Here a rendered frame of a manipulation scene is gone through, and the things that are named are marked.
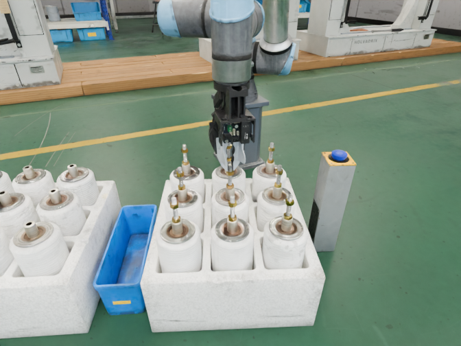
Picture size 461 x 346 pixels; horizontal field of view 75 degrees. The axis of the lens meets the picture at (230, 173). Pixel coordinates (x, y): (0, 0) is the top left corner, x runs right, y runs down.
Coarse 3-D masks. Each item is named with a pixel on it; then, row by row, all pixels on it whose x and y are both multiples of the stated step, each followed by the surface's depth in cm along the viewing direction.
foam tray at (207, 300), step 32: (160, 224) 77; (256, 224) 77; (256, 256) 68; (160, 288) 63; (192, 288) 63; (224, 288) 64; (256, 288) 64; (288, 288) 65; (320, 288) 65; (160, 320) 69; (192, 320) 69; (224, 320) 70; (256, 320) 71; (288, 320) 71
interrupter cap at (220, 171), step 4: (220, 168) 86; (236, 168) 86; (240, 168) 86; (216, 172) 84; (220, 172) 84; (224, 172) 85; (236, 172) 85; (240, 172) 84; (220, 176) 83; (224, 176) 83; (232, 176) 83; (236, 176) 83
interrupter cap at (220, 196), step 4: (224, 188) 78; (236, 188) 78; (220, 192) 77; (224, 192) 77; (236, 192) 77; (240, 192) 77; (216, 196) 75; (220, 196) 75; (224, 196) 76; (236, 196) 76; (240, 196) 75; (244, 196) 75; (216, 200) 74; (220, 200) 74; (224, 200) 74; (240, 200) 74; (220, 204) 73; (224, 204) 72
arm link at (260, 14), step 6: (210, 0) 60; (210, 6) 59; (258, 6) 60; (204, 12) 60; (258, 12) 58; (264, 12) 64; (204, 18) 60; (210, 18) 60; (258, 18) 57; (264, 18) 63; (204, 24) 60; (210, 24) 60; (258, 24) 58; (210, 30) 61; (258, 30) 60; (210, 36) 63; (252, 36) 59
